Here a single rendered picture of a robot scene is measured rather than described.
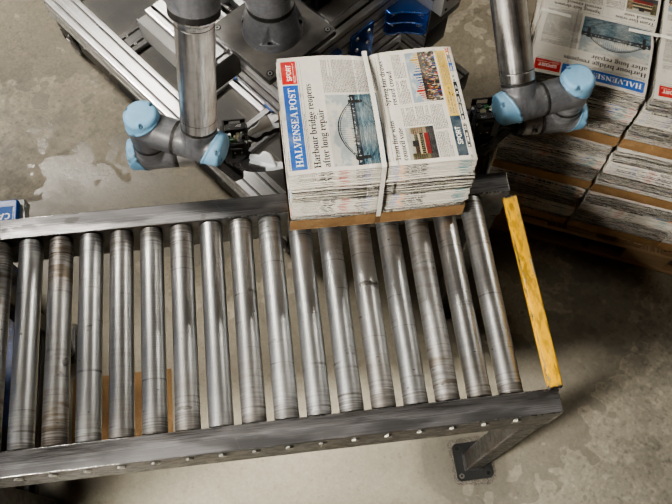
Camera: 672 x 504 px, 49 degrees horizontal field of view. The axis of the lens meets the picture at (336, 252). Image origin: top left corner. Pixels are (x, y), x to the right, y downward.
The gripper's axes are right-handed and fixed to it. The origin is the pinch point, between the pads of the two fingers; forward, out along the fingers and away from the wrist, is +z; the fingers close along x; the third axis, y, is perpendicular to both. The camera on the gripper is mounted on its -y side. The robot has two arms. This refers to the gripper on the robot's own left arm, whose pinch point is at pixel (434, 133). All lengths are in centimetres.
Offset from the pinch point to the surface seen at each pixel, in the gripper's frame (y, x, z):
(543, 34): 6.5, -21.8, -30.5
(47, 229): 0, 16, 88
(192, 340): -3, 44, 58
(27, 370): -3, 47, 91
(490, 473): -84, 63, -15
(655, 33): 7, -19, -58
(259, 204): 0.3, 14.9, 42.3
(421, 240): -0.8, 27.7, 8.1
